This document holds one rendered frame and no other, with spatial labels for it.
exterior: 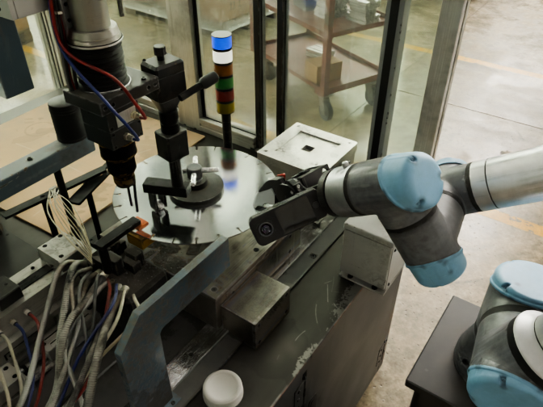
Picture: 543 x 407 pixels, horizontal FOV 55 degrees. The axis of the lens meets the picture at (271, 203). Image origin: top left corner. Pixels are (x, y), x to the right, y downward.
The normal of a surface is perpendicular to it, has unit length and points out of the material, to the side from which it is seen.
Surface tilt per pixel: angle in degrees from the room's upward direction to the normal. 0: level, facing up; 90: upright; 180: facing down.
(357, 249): 90
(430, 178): 56
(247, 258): 0
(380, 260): 90
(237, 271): 0
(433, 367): 0
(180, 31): 90
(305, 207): 62
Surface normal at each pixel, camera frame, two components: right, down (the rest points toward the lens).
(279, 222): 0.10, 0.16
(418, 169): 0.58, -0.07
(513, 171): -0.65, -0.18
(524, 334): -0.40, -0.67
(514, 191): -0.48, 0.48
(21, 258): 0.00, -0.79
